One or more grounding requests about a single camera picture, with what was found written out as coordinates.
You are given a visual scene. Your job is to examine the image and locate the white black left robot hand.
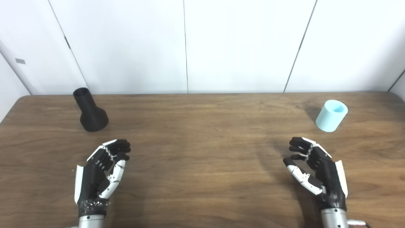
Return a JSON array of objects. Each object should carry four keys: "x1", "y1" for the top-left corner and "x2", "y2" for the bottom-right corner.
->
[{"x1": 74, "y1": 139, "x2": 131, "y2": 218}]

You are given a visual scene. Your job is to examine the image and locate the black funnel-shaped nozzle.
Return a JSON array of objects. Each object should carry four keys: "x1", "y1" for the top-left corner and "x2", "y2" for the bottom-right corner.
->
[{"x1": 73, "y1": 87, "x2": 109, "y2": 132}]

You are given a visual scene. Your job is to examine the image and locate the light blue cylinder cup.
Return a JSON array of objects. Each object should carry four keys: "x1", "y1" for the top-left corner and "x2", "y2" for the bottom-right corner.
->
[{"x1": 315, "y1": 100, "x2": 348, "y2": 132}]

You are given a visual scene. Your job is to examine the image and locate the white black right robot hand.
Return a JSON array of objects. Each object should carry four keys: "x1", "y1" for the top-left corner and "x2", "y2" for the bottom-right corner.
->
[{"x1": 283, "y1": 137, "x2": 348, "y2": 212}]

